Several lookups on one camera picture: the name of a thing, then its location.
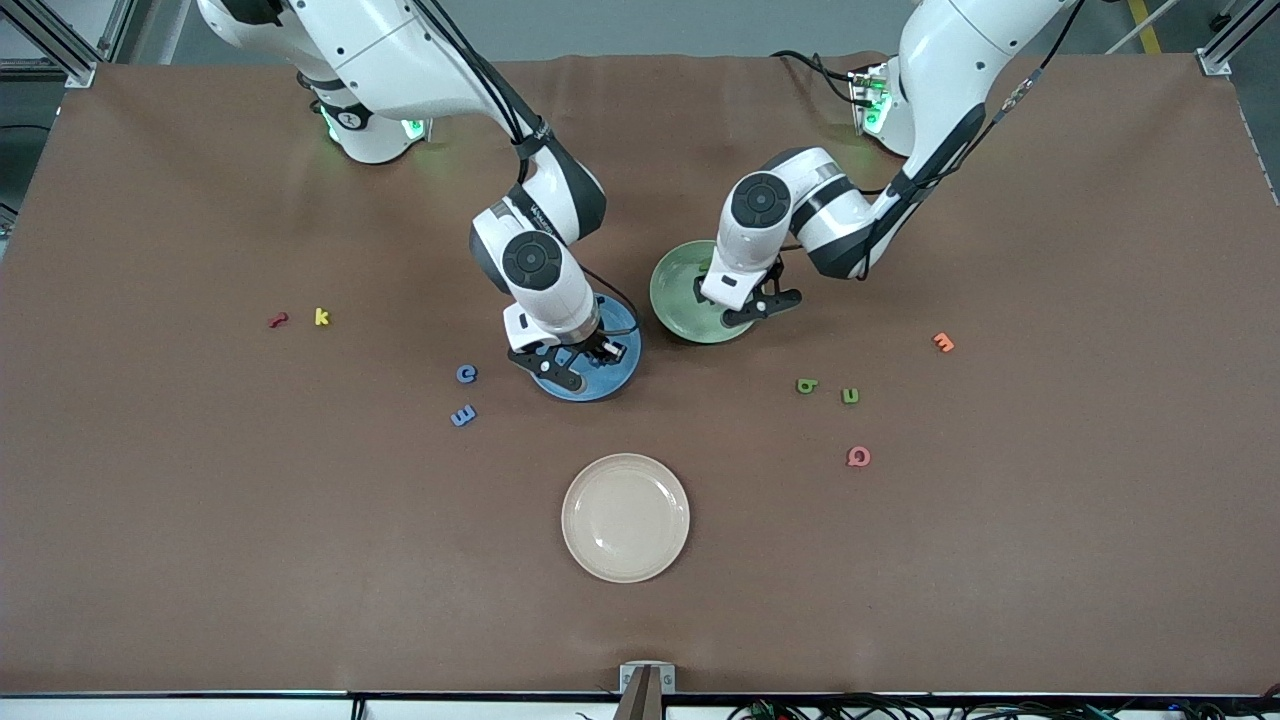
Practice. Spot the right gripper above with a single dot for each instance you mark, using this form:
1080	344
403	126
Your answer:
591	343

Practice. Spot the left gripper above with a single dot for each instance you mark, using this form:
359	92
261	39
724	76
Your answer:
697	288

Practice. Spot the blue letter c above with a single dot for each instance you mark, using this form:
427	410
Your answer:
461	373

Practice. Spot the blue letter E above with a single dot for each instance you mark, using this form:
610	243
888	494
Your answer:
463	416

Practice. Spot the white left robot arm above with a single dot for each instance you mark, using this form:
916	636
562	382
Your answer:
950	60

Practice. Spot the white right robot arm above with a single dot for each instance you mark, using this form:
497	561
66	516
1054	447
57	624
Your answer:
370	50

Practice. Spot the blue plate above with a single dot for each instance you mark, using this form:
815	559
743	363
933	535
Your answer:
612	383

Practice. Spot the green plate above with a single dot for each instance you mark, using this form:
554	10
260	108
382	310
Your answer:
675	300

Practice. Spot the beige plate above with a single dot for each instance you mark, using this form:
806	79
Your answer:
625	518

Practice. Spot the pink letter Q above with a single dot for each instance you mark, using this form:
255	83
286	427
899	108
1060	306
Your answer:
851	456

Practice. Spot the orange letter E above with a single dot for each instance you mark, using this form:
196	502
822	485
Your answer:
943	343

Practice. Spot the brown table mat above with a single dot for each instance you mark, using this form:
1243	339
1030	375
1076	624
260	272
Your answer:
200	550

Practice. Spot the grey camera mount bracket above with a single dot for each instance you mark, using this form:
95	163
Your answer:
647	690

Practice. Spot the aluminium frame post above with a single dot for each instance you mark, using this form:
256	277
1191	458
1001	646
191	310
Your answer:
1213	62
80	75

